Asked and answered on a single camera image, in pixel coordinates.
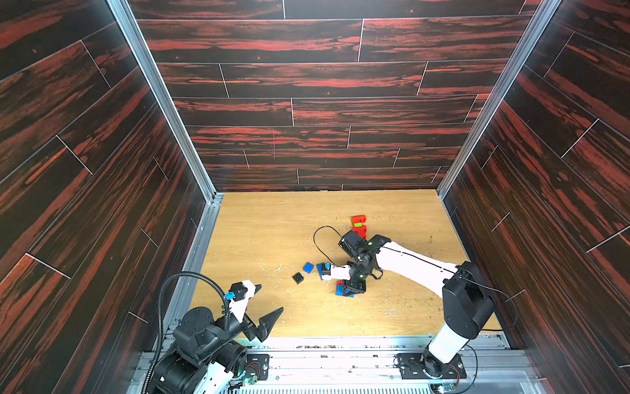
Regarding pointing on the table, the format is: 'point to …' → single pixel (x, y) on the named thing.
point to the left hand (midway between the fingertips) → (271, 299)
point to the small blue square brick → (308, 267)
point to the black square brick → (298, 278)
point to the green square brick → (358, 225)
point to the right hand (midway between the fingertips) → (350, 282)
